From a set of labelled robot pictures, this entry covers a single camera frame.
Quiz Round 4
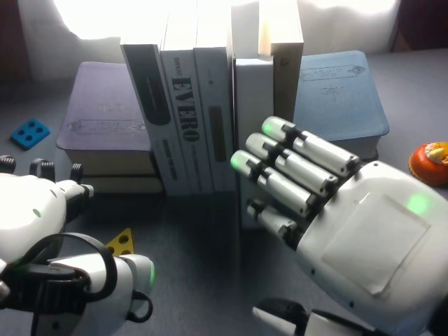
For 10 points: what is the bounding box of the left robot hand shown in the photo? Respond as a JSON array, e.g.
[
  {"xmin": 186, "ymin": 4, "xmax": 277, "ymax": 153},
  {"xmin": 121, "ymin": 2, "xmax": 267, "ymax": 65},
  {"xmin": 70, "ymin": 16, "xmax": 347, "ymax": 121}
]
[{"xmin": 0, "ymin": 155, "xmax": 157, "ymax": 336}]

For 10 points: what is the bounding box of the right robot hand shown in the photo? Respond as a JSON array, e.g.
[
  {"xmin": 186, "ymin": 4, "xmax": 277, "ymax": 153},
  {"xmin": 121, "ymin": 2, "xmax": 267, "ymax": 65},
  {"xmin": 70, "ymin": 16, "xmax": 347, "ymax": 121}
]
[{"xmin": 230, "ymin": 115, "xmax": 448, "ymax": 336}]

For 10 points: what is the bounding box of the purple leather-look book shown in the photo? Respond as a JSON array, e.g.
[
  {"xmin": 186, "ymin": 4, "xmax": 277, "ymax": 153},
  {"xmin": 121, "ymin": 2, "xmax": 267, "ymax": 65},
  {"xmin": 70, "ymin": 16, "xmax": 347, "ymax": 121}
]
[{"xmin": 55, "ymin": 62, "xmax": 157, "ymax": 176}]

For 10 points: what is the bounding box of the blue notebook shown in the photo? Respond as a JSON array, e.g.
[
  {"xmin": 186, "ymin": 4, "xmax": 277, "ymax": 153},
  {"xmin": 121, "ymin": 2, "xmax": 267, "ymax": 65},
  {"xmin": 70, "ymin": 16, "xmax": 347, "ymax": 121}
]
[{"xmin": 293, "ymin": 50, "xmax": 390, "ymax": 160}]

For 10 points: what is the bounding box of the white book olive spine label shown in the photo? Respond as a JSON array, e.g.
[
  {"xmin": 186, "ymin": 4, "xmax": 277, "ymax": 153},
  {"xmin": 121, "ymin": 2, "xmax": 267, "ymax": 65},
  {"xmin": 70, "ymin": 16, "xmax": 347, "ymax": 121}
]
[{"xmin": 193, "ymin": 0, "xmax": 236, "ymax": 193}]

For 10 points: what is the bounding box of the blue four-hole block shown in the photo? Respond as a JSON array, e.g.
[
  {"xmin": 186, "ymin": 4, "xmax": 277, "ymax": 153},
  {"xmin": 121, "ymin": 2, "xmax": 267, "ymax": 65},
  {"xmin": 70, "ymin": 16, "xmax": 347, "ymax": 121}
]
[{"xmin": 9, "ymin": 118, "xmax": 51, "ymax": 151}]

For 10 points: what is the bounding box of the orange toy pastry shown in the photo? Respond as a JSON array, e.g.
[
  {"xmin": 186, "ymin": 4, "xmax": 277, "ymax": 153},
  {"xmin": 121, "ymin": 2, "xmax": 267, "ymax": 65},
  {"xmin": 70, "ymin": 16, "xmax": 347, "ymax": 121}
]
[{"xmin": 408, "ymin": 141, "xmax": 448, "ymax": 187}]

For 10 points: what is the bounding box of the yellow triangle block with holes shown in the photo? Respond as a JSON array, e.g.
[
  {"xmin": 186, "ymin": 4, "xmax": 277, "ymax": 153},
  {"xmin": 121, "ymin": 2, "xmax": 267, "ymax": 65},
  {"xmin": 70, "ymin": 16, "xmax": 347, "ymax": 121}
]
[{"xmin": 104, "ymin": 227, "xmax": 135, "ymax": 259}]

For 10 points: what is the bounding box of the grey table cloth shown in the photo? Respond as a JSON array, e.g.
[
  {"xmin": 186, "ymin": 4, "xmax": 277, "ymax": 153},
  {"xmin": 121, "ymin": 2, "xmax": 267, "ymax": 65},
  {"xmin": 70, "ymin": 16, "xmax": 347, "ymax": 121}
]
[{"xmin": 0, "ymin": 50, "xmax": 448, "ymax": 336}]

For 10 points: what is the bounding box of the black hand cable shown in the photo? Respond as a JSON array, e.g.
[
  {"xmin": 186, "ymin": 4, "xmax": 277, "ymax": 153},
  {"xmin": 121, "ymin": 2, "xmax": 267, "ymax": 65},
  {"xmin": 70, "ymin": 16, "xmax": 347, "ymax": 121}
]
[{"xmin": 15, "ymin": 232, "xmax": 119, "ymax": 336}]

